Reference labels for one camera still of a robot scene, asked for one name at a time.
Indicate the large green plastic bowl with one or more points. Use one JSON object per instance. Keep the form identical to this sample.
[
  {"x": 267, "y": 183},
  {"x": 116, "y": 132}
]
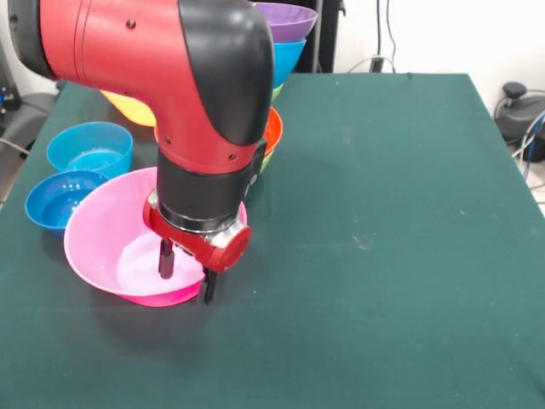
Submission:
[{"x": 267, "y": 162}]

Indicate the translucent teal plastic bowl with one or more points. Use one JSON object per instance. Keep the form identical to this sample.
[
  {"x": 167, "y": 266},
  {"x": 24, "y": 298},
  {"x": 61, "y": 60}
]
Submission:
[{"x": 85, "y": 145}]

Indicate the purple plastic bowl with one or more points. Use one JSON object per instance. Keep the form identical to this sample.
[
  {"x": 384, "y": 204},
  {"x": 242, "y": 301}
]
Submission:
[{"x": 289, "y": 21}]

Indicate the red plastic bowl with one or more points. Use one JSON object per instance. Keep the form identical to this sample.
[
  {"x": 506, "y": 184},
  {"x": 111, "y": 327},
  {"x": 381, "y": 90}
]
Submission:
[{"x": 274, "y": 130}]

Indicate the orange plastic bowl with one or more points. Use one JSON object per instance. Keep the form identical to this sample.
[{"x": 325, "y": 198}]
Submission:
[{"x": 132, "y": 113}]

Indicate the black pedestal foot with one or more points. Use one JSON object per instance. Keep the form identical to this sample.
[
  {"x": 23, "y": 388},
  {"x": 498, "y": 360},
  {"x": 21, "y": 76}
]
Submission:
[
  {"x": 25, "y": 115},
  {"x": 517, "y": 111}
]

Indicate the small dark blue bowl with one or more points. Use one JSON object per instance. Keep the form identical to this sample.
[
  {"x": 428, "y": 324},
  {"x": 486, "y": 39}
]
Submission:
[{"x": 51, "y": 204}]

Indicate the dark green table cloth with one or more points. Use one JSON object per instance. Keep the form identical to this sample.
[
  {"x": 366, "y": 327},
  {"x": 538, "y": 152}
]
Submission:
[{"x": 362, "y": 298}]

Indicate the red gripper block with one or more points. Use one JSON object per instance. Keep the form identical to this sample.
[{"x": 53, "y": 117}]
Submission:
[{"x": 221, "y": 251}]

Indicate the bright blue plastic bowl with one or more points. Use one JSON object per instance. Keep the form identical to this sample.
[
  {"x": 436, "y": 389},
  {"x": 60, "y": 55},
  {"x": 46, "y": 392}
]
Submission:
[{"x": 287, "y": 59}]

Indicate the small green ribbed bowl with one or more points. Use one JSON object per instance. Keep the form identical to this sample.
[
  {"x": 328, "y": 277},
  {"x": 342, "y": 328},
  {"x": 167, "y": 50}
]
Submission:
[{"x": 277, "y": 91}]

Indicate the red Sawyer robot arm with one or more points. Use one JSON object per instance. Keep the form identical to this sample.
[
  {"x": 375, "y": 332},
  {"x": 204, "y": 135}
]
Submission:
[{"x": 170, "y": 85}]

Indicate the pink plastic bowl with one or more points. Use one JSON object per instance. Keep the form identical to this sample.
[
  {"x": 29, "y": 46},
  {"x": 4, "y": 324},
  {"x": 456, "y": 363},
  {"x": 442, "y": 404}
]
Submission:
[{"x": 102, "y": 238}]

